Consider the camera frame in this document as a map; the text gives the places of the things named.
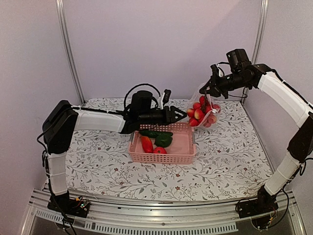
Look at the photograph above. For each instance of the red tomato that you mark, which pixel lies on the red tomato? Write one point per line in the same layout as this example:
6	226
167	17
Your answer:
160	150

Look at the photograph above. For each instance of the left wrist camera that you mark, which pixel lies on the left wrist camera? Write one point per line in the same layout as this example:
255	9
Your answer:
144	102

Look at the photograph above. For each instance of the right aluminium frame post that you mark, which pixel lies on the right aluminium frame post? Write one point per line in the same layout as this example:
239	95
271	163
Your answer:
260	30

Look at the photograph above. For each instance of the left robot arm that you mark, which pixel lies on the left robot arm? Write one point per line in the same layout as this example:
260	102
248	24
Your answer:
65	119

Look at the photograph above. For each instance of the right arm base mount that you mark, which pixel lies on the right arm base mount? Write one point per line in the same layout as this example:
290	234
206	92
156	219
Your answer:
248	208

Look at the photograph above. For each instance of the orange red pepper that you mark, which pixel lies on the orange red pepper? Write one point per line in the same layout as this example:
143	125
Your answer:
147	145

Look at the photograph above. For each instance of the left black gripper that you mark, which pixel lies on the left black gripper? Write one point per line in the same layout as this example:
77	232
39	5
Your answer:
167	120

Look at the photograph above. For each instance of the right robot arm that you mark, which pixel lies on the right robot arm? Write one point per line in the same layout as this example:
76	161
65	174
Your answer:
231	162

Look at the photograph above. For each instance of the clear zip top bag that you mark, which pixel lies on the clear zip top bag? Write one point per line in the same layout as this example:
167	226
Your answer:
203	110

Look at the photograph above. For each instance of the aluminium front rail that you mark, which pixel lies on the aluminium front rail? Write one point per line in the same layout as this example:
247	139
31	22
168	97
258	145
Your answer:
120	216

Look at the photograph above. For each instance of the pink plastic basket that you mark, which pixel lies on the pink plastic basket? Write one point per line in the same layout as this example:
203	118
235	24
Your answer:
180	151

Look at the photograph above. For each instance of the left aluminium frame post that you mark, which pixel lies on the left aluminium frame post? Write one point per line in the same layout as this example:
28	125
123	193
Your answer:
68	50

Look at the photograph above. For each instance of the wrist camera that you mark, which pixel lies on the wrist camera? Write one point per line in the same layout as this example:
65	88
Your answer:
238	60
144	102

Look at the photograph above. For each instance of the green cucumber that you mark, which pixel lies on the green cucumber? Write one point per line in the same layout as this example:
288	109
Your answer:
153	134

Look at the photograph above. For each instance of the red lychee bunch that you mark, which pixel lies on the red lychee bunch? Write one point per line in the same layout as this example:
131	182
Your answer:
203	112

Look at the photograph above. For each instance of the green avocado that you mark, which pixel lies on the green avocado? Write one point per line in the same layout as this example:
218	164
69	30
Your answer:
163	141

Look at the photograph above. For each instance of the aluminium frame post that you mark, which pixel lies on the aluminium frame post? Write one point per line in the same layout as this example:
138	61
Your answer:
260	30
68	50

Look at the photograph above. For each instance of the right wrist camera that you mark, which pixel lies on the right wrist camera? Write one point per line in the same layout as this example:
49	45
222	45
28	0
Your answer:
238	60

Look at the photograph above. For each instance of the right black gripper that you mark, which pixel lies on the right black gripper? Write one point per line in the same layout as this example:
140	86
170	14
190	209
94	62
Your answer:
215	89

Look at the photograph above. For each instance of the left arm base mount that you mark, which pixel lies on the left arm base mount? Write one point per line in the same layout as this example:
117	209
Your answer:
78	207

